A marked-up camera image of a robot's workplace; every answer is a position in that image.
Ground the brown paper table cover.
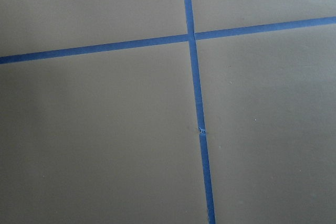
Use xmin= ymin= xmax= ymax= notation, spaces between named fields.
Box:
xmin=1 ymin=0 xmax=335 ymax=223

